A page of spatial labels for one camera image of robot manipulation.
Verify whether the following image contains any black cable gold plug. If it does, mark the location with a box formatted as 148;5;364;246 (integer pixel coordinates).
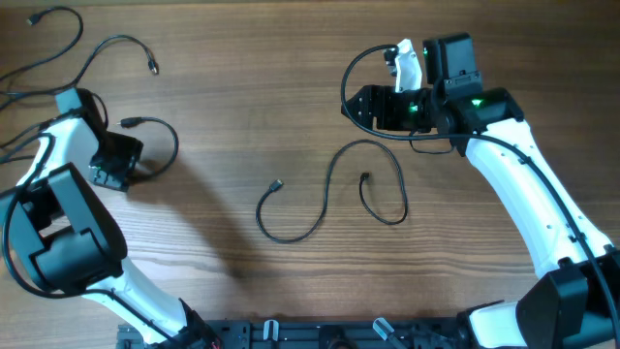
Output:
116;116;180;184

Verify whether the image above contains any black cable small plug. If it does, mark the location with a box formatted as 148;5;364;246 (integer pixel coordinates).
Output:
255;139;409;244

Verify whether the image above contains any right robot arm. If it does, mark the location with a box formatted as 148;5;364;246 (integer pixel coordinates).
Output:
341;33;619;348

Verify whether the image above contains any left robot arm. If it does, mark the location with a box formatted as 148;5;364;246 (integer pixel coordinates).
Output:
1;88;223;348

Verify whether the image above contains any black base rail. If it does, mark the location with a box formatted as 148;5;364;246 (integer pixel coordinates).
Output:
115;317;466;349

